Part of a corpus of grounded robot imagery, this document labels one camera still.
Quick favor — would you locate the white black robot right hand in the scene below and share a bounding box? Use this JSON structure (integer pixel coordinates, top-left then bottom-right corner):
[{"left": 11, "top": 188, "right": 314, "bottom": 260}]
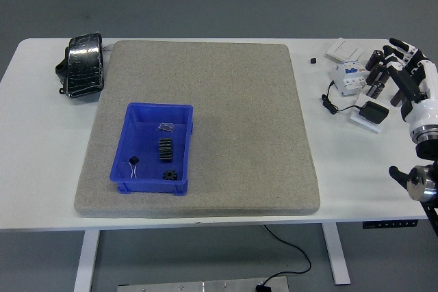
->
[{"left": 382, "top": 38, "right": 438, "bottom": 132}]

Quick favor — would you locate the large black gear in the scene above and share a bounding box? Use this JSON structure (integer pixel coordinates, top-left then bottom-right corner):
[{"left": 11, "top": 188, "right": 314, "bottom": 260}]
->
[{"left": 157, "top": 137, "right": 174, "bottom": 162}]

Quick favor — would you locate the blue plastic box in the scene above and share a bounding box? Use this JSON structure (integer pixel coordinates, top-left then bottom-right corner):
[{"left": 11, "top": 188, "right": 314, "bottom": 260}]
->
[{"left": 108, "top": 102, "right": 194, "bottom": 196}]

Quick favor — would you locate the black power adapter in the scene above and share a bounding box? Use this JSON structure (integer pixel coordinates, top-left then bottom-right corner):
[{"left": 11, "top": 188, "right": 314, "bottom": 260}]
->
[{"left": 357, "top": 101, "right": 390, "bottom": 124}]

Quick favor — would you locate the white flat block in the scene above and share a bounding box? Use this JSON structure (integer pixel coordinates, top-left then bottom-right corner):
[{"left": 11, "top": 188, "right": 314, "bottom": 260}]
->
[{"left": 349, "top": 95, "right": 383, "bottom": 134}]

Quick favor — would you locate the white circuit breaker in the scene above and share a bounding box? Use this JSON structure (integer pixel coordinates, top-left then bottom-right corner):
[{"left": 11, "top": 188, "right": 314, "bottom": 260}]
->
[{"left": 329, "top": 59, "right": 370, "bottom": 97}]

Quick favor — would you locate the black table control panel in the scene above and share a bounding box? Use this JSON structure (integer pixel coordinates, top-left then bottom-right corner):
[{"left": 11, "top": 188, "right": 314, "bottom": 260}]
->
[{"left": 362, "top": 219, "right": 419, "bottom": 230}]

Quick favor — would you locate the white table leg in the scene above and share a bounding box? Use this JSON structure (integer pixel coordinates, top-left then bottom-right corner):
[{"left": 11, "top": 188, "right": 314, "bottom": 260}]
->
[
  {"left": 73, "top": 229, "right": 101, "bottom": 292},
  {"left": 321, "top": 223, "right": 352, "bottom": 285}
]

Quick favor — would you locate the grey-brown mat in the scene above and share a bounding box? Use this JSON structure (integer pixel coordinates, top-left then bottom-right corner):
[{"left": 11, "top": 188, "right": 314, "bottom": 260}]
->
[{"left": 74, "top": 40, "right": 322, "bottom": 217}]

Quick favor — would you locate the metal floor plate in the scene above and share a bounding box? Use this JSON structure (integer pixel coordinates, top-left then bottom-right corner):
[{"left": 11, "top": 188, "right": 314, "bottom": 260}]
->
[{"left": 117, "top": 276, "right": 289, "bottom": 292}]

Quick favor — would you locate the black foil-wrapped device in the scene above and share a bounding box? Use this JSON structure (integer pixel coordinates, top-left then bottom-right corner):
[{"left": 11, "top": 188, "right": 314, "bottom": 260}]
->
[{"left": 55, "top": 31, "right": 106, "bottom": 100}]

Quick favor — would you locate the black adapter cord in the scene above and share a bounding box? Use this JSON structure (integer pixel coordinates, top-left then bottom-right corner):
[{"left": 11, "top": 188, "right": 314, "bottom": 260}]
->
[{"left": 320, "top": 81, "right": 360, "bottom": 115}]

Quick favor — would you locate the white wall switch panel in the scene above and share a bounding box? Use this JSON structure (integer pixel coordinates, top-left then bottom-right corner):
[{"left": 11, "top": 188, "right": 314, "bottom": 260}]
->
[{"left": 326, "top": 38, "right": 364, "bottom": 62}]

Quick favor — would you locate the black floor cable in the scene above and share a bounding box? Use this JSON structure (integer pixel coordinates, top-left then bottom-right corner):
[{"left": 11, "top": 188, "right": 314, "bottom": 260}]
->
[{"left": 263, "top": 225, "right": 312, "bottom": 288}]

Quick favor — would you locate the black cube with white wires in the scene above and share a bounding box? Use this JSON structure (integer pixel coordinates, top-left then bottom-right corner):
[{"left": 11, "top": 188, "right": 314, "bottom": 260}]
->
[{"left": 127, "top": 155, "right": 140, "bottom": 178}]

